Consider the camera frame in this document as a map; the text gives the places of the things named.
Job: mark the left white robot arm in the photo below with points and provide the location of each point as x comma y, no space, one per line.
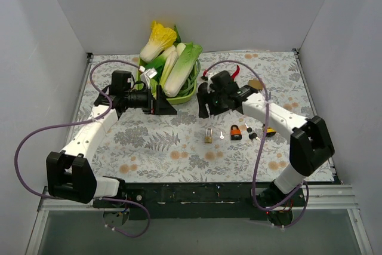
69,172

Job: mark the orange padlock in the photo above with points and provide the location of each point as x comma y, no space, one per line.
235,133

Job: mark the floral table mat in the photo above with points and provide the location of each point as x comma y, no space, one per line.
143,148

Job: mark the green bok choy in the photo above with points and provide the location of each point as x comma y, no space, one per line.
157,64

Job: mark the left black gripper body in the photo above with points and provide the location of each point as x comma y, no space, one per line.
153,101

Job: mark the small brass padlock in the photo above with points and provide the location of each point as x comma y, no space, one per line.
208,136

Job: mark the green long beans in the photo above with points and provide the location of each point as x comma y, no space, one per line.
188,86

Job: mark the white green leek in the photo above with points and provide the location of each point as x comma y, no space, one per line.
169,64

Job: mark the yellow padlock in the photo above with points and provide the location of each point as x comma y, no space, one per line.
270,132

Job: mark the long green white cabbage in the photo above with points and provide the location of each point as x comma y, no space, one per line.
182,68

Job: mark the green plastic basket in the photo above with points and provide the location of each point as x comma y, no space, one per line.
174,100

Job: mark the red chili pepper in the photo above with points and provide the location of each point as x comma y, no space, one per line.
236,72

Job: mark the yellow leaf napa cabbage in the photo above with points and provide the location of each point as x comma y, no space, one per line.
161,38

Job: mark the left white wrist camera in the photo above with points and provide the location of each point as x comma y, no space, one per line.
146,74

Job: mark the black head keys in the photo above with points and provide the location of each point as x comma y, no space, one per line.
251,134

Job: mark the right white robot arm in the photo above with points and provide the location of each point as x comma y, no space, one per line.
310,144

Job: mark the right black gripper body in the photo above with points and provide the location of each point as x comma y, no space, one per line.
209,103

